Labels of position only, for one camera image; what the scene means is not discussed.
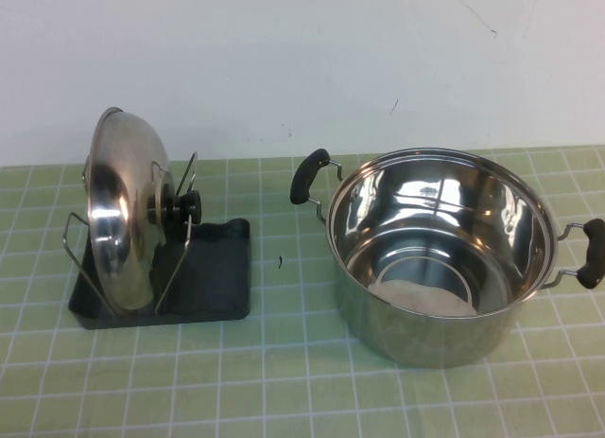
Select stainless steel lid black knob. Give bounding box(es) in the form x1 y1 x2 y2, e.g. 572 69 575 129
87 106 203 314

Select black plastic drip tray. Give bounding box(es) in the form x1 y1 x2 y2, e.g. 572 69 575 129
68 218 252 332

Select green grid tablecloth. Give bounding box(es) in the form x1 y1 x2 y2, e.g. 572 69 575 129
0 144 605 438

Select metal wire lid rack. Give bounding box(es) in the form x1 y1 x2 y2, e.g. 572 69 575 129
61 151 199 315

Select stainless steel pot black handles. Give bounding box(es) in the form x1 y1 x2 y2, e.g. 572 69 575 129
288 147 605 370

